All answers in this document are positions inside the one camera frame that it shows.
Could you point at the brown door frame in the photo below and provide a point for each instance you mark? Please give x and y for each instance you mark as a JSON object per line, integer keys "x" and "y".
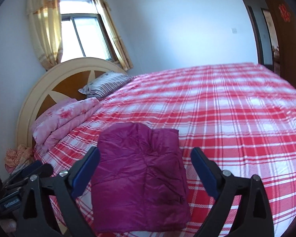
{"x": 255, "y": 29}

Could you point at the white light switch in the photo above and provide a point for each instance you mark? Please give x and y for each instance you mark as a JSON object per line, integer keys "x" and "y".
{"x": 234, "y": 30}

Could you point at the red paper door decoration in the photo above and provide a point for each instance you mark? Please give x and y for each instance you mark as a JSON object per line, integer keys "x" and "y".
{"x": 285, "y": 12}

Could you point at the orange floral cloth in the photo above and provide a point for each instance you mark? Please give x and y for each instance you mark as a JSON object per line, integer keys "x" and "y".
{"x": 17, "y": 155}

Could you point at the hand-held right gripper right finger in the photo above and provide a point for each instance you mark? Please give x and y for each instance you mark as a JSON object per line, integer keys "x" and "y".
{"x": 204, "y": 172}

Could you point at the person's left hand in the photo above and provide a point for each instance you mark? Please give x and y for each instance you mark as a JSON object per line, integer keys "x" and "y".
{"x": 8, "y": 226}

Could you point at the striped pillow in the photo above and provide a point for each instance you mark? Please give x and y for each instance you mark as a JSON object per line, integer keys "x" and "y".
{"x": 106, "y": 84}

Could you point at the pink floral quilt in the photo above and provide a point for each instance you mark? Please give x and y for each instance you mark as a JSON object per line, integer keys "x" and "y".
{"x": 64, "y": 121}

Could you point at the window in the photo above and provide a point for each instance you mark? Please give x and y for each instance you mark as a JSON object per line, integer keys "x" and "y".
{"x": 88, "y": 37}

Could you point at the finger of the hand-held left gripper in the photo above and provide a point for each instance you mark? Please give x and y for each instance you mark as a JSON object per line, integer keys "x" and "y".
{"x": 44, "y": 170}
{"x": 32, "y": 168}

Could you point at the cream and brown wooden headboard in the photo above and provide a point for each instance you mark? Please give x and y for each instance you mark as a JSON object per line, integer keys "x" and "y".
{"x": 69, "y": 66}

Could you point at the purple quilted down jacket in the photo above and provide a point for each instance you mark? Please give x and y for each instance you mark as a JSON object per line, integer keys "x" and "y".
{"x": 138, "y": 177}

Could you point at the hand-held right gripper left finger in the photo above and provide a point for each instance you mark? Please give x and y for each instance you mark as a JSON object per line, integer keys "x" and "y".
{"x": 86, "y": 172}

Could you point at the brown wooden door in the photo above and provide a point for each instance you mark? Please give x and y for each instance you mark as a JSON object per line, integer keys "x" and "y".
{"x": 288, "y": 54}

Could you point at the red plaid bed sheet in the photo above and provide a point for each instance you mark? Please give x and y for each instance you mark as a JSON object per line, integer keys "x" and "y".
{"x": 224, "y": 116}

